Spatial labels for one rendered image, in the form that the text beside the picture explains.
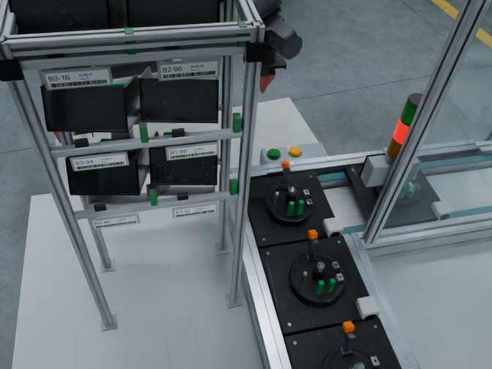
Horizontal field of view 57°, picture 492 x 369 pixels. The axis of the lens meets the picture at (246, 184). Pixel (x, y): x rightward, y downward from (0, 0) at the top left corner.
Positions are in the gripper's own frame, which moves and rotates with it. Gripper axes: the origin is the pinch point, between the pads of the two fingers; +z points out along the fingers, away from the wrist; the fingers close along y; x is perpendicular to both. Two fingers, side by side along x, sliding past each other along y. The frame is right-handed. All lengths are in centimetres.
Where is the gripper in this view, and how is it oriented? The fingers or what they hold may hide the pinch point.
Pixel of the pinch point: (262, 89)
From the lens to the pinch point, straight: 124.1
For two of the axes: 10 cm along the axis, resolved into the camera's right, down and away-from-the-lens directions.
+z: -0.4, 6.9, 7.3
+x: -2.1, -7.2, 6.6
